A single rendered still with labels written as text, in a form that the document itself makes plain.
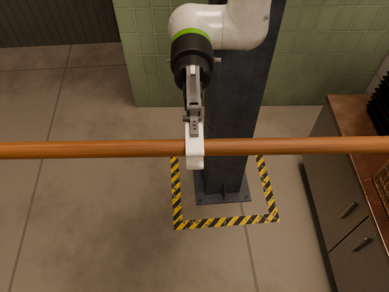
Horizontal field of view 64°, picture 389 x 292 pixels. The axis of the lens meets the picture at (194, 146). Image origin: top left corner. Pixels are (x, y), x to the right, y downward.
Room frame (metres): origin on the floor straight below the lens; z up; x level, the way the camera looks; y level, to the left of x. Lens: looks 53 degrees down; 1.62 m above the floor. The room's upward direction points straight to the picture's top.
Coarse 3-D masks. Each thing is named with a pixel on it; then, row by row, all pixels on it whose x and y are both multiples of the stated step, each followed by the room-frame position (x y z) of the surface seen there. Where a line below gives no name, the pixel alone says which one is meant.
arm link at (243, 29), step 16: (240, 0) 0.62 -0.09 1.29; (256, 0) 0.61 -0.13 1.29; (224, 16) 0.64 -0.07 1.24; (240, 16) 0.62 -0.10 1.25; (256, 16) 0.61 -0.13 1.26; (224, 32) 0.62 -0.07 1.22; (240, 32) 0.62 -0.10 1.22; (256, 32) 0.62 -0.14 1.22; (224, 48) 0.62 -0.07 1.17; (240, 48) 0.62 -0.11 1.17
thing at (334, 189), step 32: (352, 96) 1.07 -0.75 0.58; (320, 128) 1.01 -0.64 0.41; (352, 128) 0.87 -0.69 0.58; (320, 160) 0.88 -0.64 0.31; (352, 160) 0.70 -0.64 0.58; (384, 160) 0.70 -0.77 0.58; (320, 192) 0.75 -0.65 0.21; (352, 192) 0.60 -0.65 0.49; (320, 224) 0.62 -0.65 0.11; (352, 224) 0.50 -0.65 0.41; (384, 224) 0.43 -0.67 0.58; (352, 256) 0.39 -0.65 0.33; (384, 256) 0.32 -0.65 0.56; (352, 288) 0.29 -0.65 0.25; (384, 288) 0.24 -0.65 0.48
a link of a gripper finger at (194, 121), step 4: (192, 104) 0.37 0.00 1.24; (196, 104) 0.37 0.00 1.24; (192, 108) 0.36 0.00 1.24; (196, 108) 0.36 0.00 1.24; (192, 112) 0.36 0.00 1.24; (196, 112) 0.36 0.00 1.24; (192, 116) 0.35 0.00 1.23; (196, 116) 0.35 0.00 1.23; (192, 120) 0.35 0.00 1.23; (196, 120) 0.35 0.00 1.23; (192, 124) 0.34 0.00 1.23; (196, 124) 0.34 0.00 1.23; (192, 128) 0.33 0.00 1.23; (196, 128) 0.33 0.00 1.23; (192, 132) 0.32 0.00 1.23; (196, 132) 0.32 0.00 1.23; (192, 136) 0.32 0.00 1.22; (196, 136) 0.32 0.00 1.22
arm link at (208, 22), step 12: (180, 12) 0.65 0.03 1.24; (192, 12) 0.64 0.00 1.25; (204, 12) 0.65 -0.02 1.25; (216, 12) 0.65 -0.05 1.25; (168, 24) 0.65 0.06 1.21; (180, 24) 0.61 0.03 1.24; (192, 24) 0.61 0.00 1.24; (204, 24) 0.62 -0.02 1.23; (216, 24) 0.63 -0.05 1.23; (216, 36) 0.61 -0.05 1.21; (216, 48) 0.62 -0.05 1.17
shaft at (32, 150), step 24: (0, 144) 0.31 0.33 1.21; (24, 144) 0.31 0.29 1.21; (48, 144) 0.31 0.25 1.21; (72, 144) 0.31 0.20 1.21; (96, 144) 0.31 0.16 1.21; (120, 144) 0.31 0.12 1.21; (144, 144) 0.31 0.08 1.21; (168, 144) 0.31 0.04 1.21; (216, 144) 0.31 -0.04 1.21; (240, 144) 0.31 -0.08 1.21; (264, 144) 0.31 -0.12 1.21; (288, 144) 0.31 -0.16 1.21; (312, 144) 0.31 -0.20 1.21; (336, 144) 0.31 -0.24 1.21; (360, 144) 0.31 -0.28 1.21; (384, 144) 0.31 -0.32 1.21
